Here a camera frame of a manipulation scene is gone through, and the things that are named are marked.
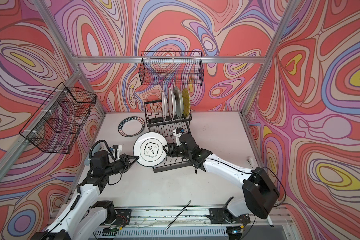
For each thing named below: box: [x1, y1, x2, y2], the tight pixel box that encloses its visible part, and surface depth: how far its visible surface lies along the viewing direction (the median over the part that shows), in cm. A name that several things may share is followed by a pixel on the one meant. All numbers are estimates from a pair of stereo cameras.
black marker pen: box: [267, 214, 274, 228], surface depth 73 cm
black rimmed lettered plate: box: [118, 116, 146, 138], surface depth 113 cm
